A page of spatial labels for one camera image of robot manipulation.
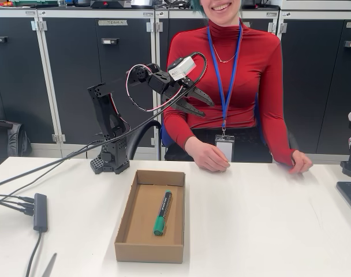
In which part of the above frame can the green marker pen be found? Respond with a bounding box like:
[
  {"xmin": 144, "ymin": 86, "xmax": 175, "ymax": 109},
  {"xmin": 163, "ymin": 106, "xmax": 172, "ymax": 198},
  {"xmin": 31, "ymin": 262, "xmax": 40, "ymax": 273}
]
[{"xmin": 152, "ymin": 189, "xmax": 173, "ymax": 237}]

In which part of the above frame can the person's left forearm red sleeve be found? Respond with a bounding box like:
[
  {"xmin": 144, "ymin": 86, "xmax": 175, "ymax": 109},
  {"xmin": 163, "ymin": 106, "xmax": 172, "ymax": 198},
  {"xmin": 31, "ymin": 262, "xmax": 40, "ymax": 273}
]
[{"xmin": 267, "ymin": 115, "xmax": 298, "ymax": 167}]

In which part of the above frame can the person's right forearm red sleeve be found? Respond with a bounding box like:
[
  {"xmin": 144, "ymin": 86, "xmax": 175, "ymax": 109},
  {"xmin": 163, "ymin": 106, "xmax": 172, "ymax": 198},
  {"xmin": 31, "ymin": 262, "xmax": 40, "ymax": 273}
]
[{"xmin": 163, "ymin": 111, "xmax": 206, "ymax": 154}]

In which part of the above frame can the person in red top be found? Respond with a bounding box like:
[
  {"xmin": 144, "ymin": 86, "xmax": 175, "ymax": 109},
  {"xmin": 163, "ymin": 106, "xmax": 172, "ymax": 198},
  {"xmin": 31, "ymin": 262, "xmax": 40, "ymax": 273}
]
[{"xmin": 163, "ymin": 0, "xmax": 297, "ymax": 168}]

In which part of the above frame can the person's right hand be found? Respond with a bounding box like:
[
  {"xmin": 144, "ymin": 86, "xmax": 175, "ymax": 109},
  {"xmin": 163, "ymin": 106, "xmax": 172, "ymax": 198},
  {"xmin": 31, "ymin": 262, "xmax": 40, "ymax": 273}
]
[{"xmin": 194, "ymin": 143, "xmax": 231, "ymax": 173}]

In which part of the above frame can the person's left hand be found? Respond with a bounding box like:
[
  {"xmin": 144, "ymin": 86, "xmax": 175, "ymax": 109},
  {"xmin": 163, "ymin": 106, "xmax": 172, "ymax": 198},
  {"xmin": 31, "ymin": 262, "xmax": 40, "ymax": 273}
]
[{"xmin": 287, "ymin": 149, "xmax": 313, "ymax": 175}]

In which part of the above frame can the clear badge holder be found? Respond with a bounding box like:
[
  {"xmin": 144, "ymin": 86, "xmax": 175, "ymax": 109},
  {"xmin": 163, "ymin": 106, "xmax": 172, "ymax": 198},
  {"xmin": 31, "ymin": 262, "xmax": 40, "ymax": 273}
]
[{"xmin": 214, "ymin": 134, "xmax": 236, "ymax": 162}]

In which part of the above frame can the blue black office chair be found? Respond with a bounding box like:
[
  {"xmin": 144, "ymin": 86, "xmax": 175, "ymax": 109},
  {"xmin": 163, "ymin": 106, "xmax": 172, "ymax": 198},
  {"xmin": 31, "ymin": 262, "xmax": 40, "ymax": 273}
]
[{"xmin": 125, "ymin": 92, "xmax": 299, "ymax": 162}]

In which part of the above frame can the black device red triangle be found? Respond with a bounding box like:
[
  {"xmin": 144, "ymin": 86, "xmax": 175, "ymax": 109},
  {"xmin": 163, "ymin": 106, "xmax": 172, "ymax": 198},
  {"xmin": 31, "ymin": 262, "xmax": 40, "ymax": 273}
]
[{"xmin": 90, "ymin": 0, "xmax": 132, "ymax": 9}]

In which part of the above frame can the open cardboard box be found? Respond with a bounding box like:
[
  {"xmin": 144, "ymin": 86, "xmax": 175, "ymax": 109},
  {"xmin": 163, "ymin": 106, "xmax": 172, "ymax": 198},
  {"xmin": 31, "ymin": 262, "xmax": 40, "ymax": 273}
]
[{"xmin": 114, "ymin": 169, "xmax": 186, "ymax": 264}]

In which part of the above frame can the green crate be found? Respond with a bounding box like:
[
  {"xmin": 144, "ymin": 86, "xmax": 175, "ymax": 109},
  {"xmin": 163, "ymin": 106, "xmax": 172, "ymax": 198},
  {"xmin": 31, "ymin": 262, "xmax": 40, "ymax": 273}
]
[{"xmin": 12, "ymin": 0, "xmax": 61, "ymax": 7}]

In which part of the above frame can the black backpack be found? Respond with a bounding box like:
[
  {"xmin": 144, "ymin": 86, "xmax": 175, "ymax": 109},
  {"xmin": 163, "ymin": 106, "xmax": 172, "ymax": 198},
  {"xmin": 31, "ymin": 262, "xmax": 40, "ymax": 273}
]
[{"xmin": 0, "ymin": 118, "xmax": 33, "ymax": 158}]

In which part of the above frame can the grey pointed blade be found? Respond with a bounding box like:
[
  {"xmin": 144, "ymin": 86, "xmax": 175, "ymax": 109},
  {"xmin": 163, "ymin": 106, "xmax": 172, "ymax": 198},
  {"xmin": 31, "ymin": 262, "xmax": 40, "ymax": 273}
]
[{"xmin": 41, "ymin": 253, "xmax": 58, "ymax": 277}]

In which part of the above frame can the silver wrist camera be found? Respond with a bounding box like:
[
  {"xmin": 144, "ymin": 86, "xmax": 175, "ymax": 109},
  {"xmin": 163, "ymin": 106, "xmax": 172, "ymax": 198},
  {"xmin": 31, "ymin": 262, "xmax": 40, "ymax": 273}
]
[{"xmin": 167, "ymin": 57, "xmax": 197, "ymax": 81}]

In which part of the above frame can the blue lanyard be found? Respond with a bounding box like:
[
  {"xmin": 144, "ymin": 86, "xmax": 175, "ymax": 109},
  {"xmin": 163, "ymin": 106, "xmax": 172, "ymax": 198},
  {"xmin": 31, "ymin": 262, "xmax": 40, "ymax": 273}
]
[{"xmin": 207, "ymin": 18, "xmax": 243, "ymax": 136}]

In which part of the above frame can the red white servo wire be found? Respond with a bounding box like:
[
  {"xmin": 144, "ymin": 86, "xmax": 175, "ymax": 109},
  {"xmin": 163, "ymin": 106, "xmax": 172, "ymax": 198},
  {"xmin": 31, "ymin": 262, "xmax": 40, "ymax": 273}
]
[{"xmin": 125, "ymin": 63, "xmax": 178, "ymax": 113}]

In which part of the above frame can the thin gold necklace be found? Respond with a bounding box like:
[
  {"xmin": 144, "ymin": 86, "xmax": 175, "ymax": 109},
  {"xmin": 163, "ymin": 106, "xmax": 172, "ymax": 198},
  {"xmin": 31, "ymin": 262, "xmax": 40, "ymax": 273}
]
[{"xmin": 211, "ymin": 43, "xmax": 240, "ymax": 63}]

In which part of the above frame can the thick black camera cable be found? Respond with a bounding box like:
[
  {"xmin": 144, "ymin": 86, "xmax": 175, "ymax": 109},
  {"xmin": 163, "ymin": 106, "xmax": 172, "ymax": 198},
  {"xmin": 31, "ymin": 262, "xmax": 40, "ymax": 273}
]
[{"xmin": 0, "ymin": 51, "xmax": 208, "ymax": 177}]

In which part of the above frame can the thin grey cable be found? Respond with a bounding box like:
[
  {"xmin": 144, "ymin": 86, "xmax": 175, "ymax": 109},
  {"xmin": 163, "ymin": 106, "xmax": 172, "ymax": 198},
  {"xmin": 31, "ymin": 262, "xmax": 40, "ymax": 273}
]
[{"xmin": 0, "ymin": 140, "xmax": 106, "ymax": 191}]

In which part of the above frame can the short black USB cable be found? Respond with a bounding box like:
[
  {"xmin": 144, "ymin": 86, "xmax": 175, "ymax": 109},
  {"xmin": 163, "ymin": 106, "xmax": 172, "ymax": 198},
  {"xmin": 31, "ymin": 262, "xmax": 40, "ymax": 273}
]
[
  {"xmin": 0, "ymin": 201, "xmax": 35, "ymax": 217},
  {"xmin": 0, "ymin": 193, "xmax": 35, "ymax": 202},
  {"xmin": 0, "ymin": 199, "xmax": 35, "ymax": 209}
]

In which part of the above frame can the grey hub lead cable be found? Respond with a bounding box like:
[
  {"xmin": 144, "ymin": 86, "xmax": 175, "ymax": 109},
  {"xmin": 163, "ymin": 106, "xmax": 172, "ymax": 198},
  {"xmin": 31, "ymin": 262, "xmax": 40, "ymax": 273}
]
[{"xmin": 24, "ymin": 230, "xmax": 44, "ymax": 277}]

